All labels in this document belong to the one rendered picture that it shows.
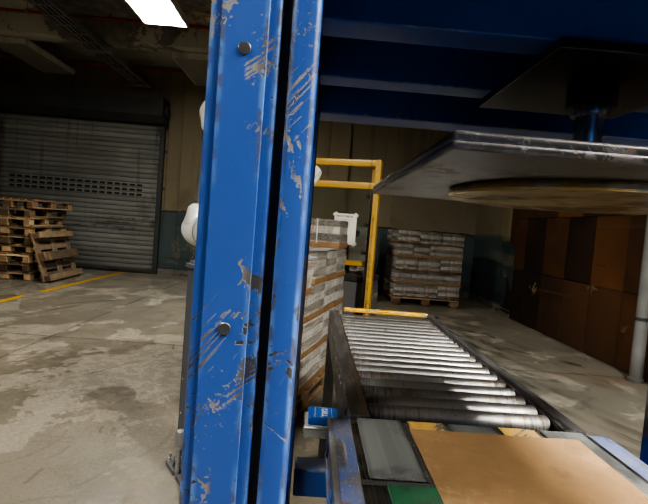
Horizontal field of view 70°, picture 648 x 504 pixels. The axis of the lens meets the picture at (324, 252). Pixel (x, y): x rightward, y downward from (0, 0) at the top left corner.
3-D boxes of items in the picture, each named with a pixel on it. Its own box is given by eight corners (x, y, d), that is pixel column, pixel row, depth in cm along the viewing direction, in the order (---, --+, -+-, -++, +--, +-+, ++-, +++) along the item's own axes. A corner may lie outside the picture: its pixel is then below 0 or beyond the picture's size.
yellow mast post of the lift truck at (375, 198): (355, 356, 413) (371, 159, 404) (357, 353, 422) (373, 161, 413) (364, 357, 411) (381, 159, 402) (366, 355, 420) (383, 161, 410)
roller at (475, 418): (360, 419, 116) (362, 399, 115) (544, 431, 117) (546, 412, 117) (362, 427, 111) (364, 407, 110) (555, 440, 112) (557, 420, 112)
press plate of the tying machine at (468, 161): (371, 199, 95) (372, 185, 95) (633, 221, 96) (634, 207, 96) (451, 162, 40) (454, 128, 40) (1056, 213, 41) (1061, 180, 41)
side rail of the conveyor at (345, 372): (326, 332, 239) (328, 309, 239) (337, 333, 239) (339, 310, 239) (343, 466, 105) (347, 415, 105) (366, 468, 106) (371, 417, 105)
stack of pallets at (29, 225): (17, 269, 852) (20, 199, 845) (70, 273, 861) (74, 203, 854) (-32, 278, 719) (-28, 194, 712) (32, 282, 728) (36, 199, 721)
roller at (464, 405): (357, 408, 122) (359, 390, 122) (532, 420, 123) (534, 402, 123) (359, 416, 117) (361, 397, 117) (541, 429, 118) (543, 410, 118)
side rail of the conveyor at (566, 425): (423, 339, 241) (425, 317, 240) (433, 340, 241) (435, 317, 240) (559, 481, 107) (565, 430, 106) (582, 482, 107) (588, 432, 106)
